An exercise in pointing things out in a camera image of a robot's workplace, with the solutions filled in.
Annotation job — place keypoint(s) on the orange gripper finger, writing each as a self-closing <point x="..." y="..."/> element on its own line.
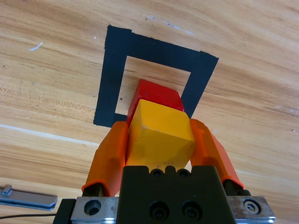
<point x="210" y="149"/>
<point x="107" y="158"/>

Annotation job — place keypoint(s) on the yellow wooden block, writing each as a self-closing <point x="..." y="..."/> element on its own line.
<point x="161" y="140"/>

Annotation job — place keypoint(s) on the red wooden block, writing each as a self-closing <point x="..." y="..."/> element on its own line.
<point x="158" y="93"/>

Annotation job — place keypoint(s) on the black tape square outline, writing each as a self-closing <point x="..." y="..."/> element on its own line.
<point x="109" y="81"/>

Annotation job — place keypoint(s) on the grey metal rail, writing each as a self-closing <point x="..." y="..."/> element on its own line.
<point x="30" y="198"/>

